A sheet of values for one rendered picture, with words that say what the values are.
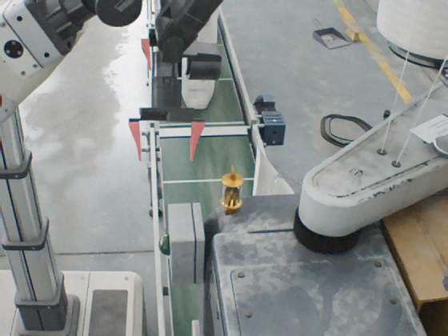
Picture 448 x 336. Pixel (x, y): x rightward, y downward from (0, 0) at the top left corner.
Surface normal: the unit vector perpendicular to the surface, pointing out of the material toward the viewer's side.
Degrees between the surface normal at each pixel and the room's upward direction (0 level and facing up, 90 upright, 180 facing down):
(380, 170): 0
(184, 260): 90
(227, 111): 0
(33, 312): 90
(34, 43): 90
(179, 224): 0
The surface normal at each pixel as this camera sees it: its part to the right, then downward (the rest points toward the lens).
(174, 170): 0.04, -0.80
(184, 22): 0.14, 0.72
